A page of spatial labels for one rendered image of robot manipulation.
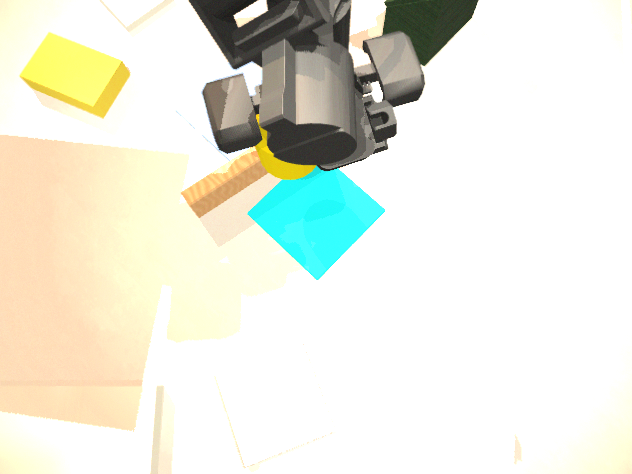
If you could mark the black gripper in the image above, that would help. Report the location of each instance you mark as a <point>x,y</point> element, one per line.
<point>232,110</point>

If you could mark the yellow rectangular block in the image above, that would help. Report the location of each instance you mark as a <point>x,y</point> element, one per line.
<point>76,74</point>

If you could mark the tan long flat bar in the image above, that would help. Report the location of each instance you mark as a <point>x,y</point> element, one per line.
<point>225,182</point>

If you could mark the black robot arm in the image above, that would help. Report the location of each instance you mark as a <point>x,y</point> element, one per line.
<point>312,104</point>

